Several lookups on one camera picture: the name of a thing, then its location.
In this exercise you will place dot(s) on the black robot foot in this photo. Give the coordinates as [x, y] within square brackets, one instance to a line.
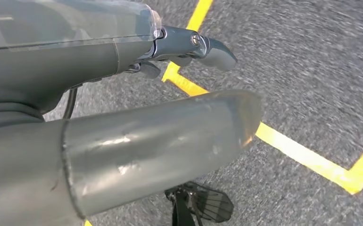
[181, 206]

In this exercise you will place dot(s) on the yellow floor tape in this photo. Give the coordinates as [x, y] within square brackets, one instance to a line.
[294, 148]

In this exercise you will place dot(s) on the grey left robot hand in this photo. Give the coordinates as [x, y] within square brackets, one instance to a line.
[137, 149]

